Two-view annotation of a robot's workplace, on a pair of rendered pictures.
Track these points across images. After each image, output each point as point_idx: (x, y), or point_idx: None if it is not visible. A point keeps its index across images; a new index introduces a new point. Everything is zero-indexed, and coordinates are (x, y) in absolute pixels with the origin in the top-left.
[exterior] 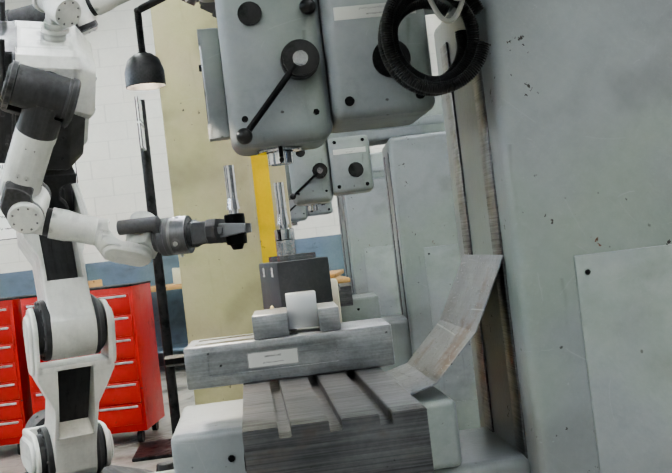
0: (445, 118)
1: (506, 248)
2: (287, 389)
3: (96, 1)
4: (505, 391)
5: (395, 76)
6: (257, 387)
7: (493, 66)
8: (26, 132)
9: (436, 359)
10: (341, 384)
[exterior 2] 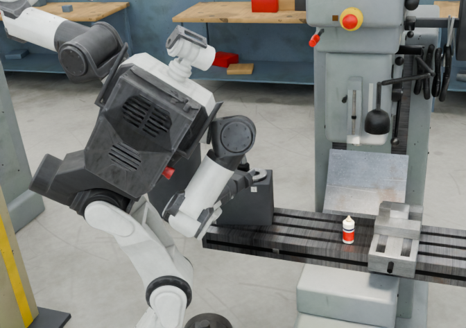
0: (322, 82)
1: (412, 152)
2: (457, 254)
3: None
4: None
5: (428, 94)
6: (436, 260)
7: (431, 78)
8: (234, 168)
9: (376, 206)
10: (462, 242)
